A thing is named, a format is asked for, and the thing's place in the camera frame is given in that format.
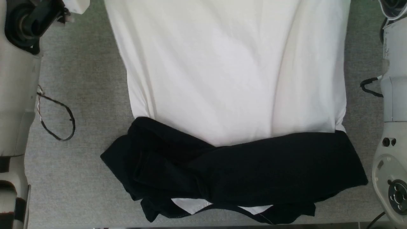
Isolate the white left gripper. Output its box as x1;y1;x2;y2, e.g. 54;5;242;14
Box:
5;0;91;55

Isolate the white and black shirt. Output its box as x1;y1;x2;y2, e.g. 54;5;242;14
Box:
100;0;369;225

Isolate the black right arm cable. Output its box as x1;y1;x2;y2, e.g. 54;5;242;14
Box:
360;76;383;97

